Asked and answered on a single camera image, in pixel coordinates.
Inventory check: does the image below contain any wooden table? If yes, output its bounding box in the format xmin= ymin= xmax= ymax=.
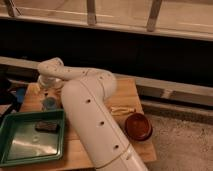
xmin=0 ymin=78 xmax=158 ymax=171

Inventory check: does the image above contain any red-brown bowl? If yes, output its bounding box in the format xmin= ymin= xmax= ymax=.
xmin=125 ymin=113 xmax=152 ymax=141

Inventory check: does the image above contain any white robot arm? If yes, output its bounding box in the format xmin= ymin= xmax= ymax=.
xmin=37 ymin=58 xmax=148 ymax=171

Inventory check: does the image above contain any dark sponge in tray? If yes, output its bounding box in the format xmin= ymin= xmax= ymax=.
xmin=35 ymin=122 xmax=59 ymax=132

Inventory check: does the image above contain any green plastic tray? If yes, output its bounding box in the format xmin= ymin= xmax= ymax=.
xmin=0 ymin=110 xmax=65 ymax=168

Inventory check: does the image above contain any blue-grey plastic cup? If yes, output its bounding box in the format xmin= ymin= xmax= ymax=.
xmin=42 ymin=97 xmax=57 ymax=111

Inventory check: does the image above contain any blue object at left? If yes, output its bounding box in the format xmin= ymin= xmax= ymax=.
xmin=15 ymin=88 xmax=26 ymax=103

